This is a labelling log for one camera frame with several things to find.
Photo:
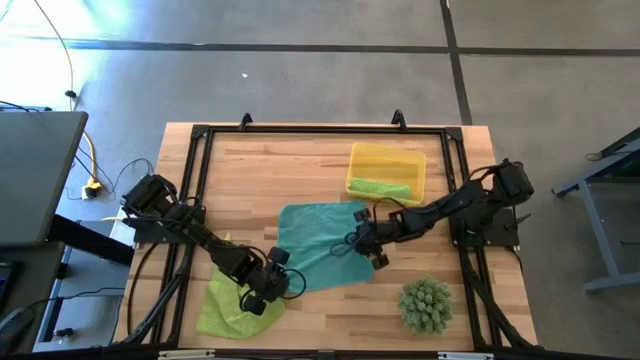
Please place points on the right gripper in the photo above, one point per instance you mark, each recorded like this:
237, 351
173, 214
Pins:
382, 234

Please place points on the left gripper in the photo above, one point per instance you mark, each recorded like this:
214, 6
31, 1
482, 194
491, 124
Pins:
262, 284

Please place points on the green microfiber towel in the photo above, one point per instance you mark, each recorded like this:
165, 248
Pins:
377, 189

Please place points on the teal microfiber towel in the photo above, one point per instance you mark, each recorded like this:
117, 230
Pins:
315, 240

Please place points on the lime yellow microfiber towel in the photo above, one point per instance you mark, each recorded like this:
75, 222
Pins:
220, 315

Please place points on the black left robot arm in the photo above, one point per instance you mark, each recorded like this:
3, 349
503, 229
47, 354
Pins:
210, 245

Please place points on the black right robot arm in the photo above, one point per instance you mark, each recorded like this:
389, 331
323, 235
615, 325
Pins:
450, 207

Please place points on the yellow plastic basket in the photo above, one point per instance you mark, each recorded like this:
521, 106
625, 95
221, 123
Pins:
385, 160

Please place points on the green spiky plant ball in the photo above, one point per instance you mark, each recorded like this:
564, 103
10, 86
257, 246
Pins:
426, 305

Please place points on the black desk foot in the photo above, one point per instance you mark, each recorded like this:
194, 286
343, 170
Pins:
90, 240

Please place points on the grey metal table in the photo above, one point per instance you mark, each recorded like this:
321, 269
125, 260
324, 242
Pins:
596, 220

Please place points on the grey desk top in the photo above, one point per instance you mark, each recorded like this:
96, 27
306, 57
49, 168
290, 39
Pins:
35, 175

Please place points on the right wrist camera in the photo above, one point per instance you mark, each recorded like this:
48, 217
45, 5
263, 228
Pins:
359, 239

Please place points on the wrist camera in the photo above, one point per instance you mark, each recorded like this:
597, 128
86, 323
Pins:
359, 239
281, 286

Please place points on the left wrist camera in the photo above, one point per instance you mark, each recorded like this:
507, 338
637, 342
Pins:
281, 286

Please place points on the black table frame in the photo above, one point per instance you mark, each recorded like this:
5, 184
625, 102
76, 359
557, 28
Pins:
325, 129

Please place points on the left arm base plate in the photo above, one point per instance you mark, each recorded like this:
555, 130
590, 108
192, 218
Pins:
150, 235

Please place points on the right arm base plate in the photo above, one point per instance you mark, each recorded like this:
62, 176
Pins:
500, 230

